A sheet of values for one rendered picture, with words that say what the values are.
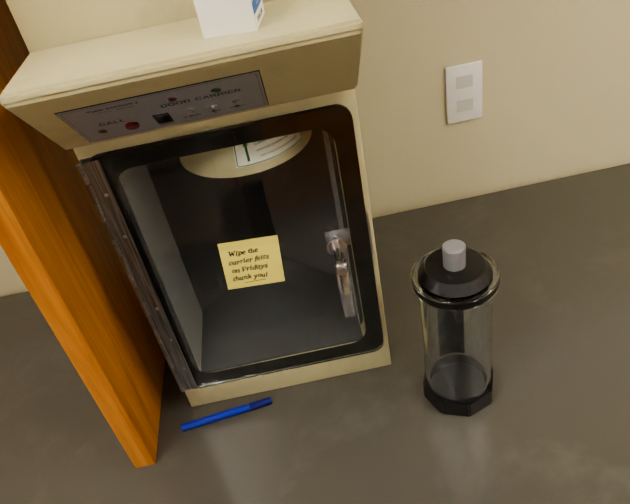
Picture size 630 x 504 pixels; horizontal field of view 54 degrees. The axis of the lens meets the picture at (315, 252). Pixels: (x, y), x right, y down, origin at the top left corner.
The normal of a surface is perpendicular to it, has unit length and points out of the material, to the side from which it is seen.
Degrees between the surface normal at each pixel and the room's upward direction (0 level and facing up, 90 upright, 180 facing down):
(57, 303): 90
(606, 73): 90
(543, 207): 0
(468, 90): 90
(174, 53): 0
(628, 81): 90
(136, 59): 0
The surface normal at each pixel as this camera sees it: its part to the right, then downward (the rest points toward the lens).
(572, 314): -0.16, -0.78
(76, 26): 0.13, 0.59
